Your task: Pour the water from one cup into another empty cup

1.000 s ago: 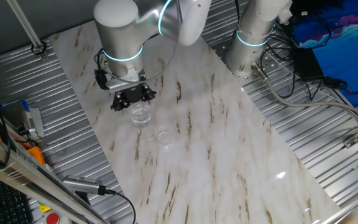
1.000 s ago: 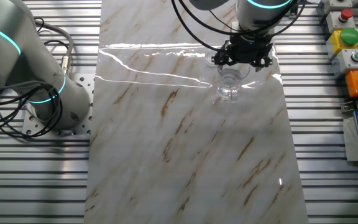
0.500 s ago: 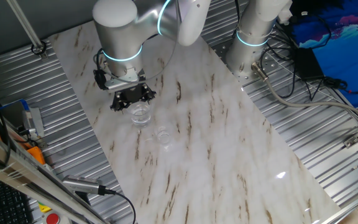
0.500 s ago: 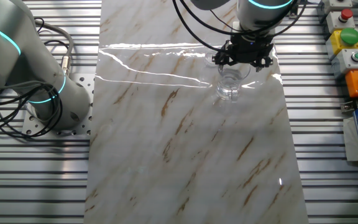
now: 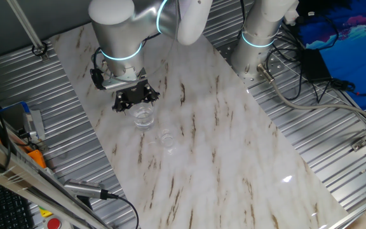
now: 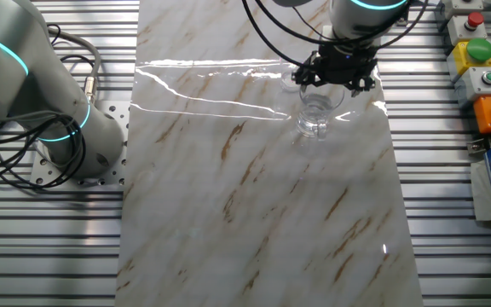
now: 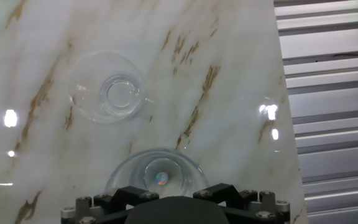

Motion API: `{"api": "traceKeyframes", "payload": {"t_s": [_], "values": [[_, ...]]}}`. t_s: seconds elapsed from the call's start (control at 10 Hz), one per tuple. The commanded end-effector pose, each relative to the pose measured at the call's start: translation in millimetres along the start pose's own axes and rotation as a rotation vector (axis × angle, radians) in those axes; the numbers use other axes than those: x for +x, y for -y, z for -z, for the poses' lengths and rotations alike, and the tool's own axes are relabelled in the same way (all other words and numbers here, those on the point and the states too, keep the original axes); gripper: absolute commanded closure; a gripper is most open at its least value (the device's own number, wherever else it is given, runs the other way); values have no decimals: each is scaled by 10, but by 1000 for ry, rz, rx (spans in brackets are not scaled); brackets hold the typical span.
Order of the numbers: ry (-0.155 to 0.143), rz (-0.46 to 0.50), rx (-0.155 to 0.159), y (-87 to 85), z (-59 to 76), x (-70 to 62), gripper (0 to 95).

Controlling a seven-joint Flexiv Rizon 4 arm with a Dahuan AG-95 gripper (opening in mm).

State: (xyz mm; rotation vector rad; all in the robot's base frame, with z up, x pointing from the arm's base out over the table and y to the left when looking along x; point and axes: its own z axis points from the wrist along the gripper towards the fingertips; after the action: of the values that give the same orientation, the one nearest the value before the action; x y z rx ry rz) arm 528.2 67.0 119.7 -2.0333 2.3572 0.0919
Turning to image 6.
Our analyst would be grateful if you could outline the yellow box green mushroom button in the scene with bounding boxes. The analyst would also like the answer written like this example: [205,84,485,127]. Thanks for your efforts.
[447,37,491,82]

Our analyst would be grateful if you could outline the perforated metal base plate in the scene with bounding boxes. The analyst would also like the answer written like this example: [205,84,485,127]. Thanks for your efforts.
[30,100,130,187]

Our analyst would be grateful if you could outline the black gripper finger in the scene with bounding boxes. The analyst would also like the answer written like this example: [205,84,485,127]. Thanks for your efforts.
[291,49,320,90]
[347,72,377,99]

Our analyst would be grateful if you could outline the grey box red button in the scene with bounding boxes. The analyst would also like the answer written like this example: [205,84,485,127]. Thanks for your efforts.
[447,11,488,46]

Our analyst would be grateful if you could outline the small empty glass cup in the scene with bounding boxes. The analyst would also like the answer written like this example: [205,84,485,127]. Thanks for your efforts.
[279,72,303,94]

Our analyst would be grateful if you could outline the thick grey cable metal connector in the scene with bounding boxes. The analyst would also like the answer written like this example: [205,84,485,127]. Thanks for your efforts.
[43,27,102,106]

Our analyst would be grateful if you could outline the glass mug with water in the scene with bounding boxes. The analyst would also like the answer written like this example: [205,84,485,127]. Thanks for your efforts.
[295,81,347,142]

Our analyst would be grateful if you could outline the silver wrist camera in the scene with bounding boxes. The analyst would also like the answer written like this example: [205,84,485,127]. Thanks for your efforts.
[321,24,337,43]

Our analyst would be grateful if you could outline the thin black cable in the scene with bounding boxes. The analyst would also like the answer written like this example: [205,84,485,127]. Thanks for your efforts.
[43,23,97,69]

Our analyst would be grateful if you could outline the marble pattern table sheet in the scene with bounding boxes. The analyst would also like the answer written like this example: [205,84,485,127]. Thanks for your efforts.
[114,0,425,307]

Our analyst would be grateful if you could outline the orange box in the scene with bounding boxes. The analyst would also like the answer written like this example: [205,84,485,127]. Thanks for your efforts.
[473,94,491,136]

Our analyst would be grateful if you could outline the black looped base cables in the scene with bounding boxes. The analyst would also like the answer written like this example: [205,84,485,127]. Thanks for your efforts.
[0,111,88,191]

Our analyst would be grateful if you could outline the plain grey control box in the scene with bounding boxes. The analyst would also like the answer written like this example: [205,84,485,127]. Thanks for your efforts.
[443,0,485,16]

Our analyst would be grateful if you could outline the grey box small green button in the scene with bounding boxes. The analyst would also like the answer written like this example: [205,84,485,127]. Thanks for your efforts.
[453,66,491,107]

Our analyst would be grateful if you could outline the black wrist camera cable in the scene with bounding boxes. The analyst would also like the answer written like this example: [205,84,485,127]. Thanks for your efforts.
[253,0,430,46]

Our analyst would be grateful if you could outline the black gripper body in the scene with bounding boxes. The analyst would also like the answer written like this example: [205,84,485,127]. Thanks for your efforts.
[312,41,379,85]

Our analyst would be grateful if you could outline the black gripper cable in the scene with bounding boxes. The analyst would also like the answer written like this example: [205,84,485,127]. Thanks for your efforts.
[240,0,317,68]

